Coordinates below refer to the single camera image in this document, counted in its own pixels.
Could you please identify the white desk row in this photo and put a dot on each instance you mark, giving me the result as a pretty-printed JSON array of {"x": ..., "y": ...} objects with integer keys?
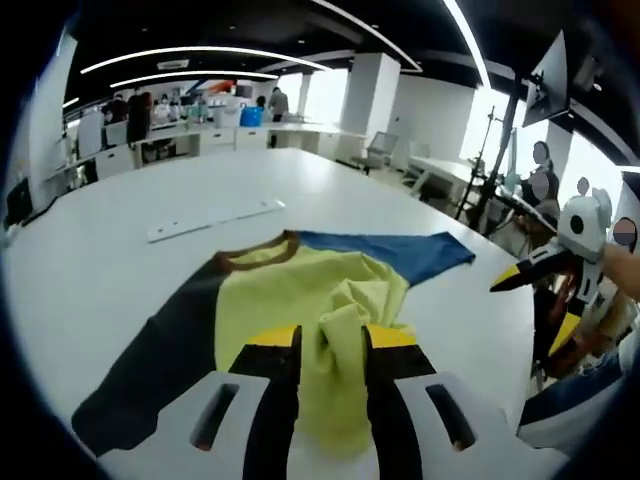
[{"x": 200, "y": 142}]

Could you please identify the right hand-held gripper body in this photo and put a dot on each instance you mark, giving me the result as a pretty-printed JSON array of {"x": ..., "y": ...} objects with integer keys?
[{"x": 592, "y": 235}]

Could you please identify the white flat strip with holes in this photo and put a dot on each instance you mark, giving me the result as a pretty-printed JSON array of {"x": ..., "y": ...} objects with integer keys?
[{"x": 210, "y": 225}]

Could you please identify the white rounded chair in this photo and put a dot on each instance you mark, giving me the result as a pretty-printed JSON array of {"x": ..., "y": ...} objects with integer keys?
[{"x": 90, "y": 135}]

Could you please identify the white mesh office chair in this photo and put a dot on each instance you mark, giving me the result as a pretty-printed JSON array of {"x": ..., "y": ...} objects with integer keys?
[{"x": 575, "y": 400}]

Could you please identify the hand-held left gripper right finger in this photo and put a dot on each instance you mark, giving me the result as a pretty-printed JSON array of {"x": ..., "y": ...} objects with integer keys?
[{"x": 395, "y": 400}]

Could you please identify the black tripod stand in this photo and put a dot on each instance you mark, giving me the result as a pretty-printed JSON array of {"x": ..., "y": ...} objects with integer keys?
[{"x": 495, "y": 165}]

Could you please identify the blue water barrel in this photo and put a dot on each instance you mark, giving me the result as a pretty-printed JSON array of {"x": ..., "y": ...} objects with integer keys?
[{"x": 251, "y": 116}]

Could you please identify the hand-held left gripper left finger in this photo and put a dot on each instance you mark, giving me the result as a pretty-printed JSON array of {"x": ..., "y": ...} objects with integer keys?
[{"x": 270, "y": 390}]

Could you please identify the grey swivel office chair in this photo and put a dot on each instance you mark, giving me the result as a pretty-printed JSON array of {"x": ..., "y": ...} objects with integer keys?
[{"x": 380, "y": 150}]

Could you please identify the yellow black blue garment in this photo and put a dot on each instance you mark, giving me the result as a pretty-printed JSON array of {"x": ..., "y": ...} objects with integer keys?
[{"x": 270, "y": 295}]

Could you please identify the white side desk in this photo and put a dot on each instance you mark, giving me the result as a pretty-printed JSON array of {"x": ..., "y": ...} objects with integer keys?
[{"x": 445, "y": 175}]

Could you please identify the black monitor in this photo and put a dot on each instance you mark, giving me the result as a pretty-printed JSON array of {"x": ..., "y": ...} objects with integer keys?
[{"x": 550, "y": 85}]

